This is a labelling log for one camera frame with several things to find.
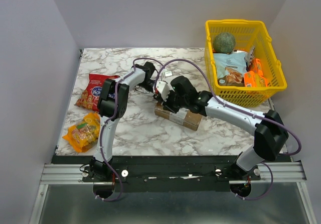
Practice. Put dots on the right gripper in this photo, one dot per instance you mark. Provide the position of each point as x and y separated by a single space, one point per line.
169 103

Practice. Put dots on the brown cardboard express box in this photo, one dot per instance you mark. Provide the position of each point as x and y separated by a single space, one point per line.
183 117

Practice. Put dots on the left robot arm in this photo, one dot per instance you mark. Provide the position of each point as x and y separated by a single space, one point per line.
112 105

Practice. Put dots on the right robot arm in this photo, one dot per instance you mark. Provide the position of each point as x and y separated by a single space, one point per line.
266 128

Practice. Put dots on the orange candy box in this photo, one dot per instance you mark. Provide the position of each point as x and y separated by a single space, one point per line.
252 79
256 67

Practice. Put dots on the light blue snack bag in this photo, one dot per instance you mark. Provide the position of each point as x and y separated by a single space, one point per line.
230 68

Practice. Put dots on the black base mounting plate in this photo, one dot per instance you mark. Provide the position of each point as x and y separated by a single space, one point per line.
168 174

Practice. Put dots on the green melon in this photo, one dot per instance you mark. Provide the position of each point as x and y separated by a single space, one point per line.
224 43

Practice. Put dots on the red snack bag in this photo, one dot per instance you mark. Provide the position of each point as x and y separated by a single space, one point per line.
90 96

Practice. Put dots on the silver foil packet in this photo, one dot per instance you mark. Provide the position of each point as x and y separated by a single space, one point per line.
250 55

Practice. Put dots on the orange gummy candy bag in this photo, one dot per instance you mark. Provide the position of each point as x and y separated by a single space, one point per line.
83 135

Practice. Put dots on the yellow plastic basket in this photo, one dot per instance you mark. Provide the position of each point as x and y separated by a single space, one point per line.
247 34

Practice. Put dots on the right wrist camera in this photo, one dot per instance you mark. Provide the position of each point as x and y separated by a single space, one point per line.
161 91

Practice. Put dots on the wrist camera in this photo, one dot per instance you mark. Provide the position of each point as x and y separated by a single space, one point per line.
166 74
161 91

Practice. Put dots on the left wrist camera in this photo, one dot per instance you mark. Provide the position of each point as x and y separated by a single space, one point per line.
166 74

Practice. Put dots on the aluminium rail frame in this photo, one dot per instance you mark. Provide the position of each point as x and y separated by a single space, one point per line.
69 174

